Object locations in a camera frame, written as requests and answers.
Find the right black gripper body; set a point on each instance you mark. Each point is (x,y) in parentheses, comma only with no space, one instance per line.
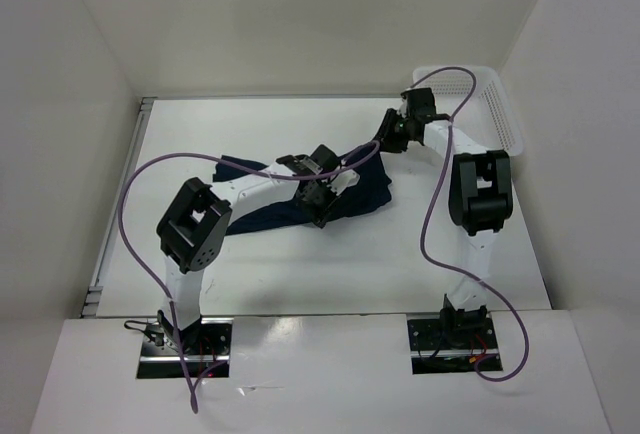
(396,130)

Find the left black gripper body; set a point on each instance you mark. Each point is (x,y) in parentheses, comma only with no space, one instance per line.
(320,202)

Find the navy blue shorts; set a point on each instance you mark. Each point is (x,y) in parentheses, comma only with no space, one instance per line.
(370,193)

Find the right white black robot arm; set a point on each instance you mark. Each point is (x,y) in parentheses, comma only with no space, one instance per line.
(480,201)

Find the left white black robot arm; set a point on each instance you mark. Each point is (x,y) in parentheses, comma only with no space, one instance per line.
(193,228)

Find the white perforated plastic basket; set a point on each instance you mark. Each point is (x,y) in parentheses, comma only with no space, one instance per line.
(487,117)

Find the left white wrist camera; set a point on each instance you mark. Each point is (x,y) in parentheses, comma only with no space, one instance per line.
(343,181)

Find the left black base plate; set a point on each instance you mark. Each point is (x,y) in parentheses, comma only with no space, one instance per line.
(207,358)

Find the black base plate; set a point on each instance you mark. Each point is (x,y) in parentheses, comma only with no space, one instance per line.
(207,358)
(433,352)

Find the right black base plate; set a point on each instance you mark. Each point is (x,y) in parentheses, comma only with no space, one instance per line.
(433,352)

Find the aluminium table edge rail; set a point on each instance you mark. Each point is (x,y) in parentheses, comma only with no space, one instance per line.
(94,291)

